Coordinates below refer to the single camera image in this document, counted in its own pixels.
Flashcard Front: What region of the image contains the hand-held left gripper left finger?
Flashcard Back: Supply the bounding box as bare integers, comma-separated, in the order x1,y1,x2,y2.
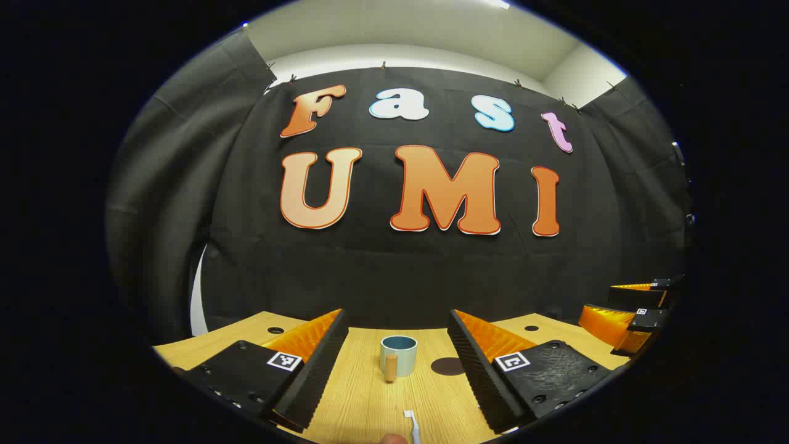
174,308,350,434

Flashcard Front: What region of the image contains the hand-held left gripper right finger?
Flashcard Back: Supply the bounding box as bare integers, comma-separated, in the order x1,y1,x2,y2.
447,308,612,435

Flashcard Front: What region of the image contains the dark brown round coaster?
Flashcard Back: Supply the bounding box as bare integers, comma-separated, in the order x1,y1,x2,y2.
430,357,466,377

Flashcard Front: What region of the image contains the pale blue cup wooden handle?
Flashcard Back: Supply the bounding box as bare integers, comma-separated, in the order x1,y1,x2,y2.
380,335,419,383

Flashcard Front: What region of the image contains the wooden desktop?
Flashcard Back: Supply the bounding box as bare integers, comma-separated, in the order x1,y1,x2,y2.
153,310,629,444

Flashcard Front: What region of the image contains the black backdrop cloth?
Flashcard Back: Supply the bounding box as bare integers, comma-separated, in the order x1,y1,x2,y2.
106,28,691,346

